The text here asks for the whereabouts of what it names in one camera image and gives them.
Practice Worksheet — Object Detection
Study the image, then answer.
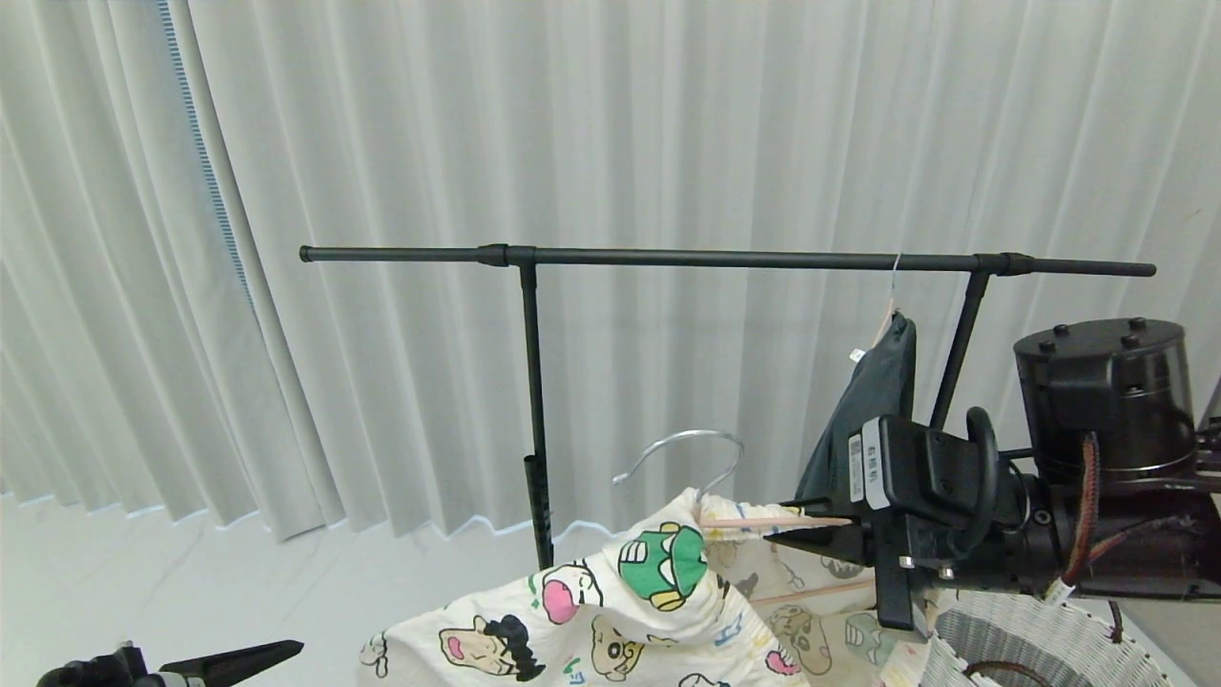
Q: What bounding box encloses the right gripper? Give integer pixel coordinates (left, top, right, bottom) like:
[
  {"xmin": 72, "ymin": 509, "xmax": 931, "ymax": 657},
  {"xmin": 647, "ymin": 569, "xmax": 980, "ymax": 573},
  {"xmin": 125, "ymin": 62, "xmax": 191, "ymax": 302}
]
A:
[{"xmin": 762, "ymin": 495, "xmax": 1062, "ymax": 631}]

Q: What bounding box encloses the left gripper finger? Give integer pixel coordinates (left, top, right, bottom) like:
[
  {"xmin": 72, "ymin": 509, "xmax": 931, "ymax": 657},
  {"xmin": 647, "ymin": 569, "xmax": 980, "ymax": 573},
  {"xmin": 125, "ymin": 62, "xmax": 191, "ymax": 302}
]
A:
[{"xmin": 157, "ymin": 639, "xmax": 306, "ymax": 687}]

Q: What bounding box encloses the dark grey long-sleeved shirt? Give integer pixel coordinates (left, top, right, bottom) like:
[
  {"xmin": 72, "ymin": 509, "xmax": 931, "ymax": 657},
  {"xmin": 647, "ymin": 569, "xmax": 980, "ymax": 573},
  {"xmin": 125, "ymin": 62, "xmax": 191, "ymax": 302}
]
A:
[{"xmin": 795, "ymin": 310, "xmax": 919, "ymax": 507}]

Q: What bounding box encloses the pink clothes hanger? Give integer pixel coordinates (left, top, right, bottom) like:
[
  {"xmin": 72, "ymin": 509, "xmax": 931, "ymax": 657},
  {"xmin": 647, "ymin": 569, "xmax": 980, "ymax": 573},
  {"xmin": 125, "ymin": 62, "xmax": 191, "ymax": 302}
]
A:
[
  {"xmin": 611, "ymin": 428, "xmax": 880, "ymax": 609},
  {"xmin": 871, "ymin": 255, "xmax": 904, "ymax": 350}
]

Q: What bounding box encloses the cream printed garment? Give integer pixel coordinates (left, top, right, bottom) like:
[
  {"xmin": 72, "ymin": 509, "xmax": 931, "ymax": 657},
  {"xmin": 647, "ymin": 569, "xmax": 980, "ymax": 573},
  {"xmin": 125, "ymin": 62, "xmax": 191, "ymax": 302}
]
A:
[{"xmin": 358, "ymin": 487, "xmax": 955, "ymax": 687}]

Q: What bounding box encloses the white laundry basket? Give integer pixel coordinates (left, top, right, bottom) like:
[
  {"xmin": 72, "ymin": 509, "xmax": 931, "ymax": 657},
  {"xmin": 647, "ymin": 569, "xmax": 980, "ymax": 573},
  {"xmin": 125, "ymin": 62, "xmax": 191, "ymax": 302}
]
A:
[{"xmin": 916, "ymin": 592, "xmax": 1174, "ymax": 687}]

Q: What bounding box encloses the black clothes rack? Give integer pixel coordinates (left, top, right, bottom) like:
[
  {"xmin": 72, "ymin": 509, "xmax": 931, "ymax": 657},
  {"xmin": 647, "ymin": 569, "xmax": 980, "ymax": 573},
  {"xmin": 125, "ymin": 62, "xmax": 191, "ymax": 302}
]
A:
[{"xmin": 299, "ymin": 243, "xmax": 1158, "ymax": 573}]

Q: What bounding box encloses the white curtain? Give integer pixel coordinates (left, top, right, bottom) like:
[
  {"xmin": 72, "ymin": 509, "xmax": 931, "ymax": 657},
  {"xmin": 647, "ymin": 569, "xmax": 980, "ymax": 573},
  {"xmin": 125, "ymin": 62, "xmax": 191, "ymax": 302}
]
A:
[{"xmin": 0, "ymin": 0, "xmax": 1221, "ymax": 545}]

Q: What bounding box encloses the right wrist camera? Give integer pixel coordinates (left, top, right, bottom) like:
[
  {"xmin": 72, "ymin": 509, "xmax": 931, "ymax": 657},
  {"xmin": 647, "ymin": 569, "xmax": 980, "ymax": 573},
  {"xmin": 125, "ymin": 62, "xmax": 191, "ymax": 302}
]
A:
[{"xmin": 847, "ymin": 415, "xmax": 998, "ymax": 564}]

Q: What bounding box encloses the black cable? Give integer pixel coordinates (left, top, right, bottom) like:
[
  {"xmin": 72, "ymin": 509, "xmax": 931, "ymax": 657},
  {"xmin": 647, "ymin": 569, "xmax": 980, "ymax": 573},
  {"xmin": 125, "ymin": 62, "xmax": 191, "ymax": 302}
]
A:
[{"xmin": 949, "ymin": 407, "xmax": 1001, "ymax": 559}]

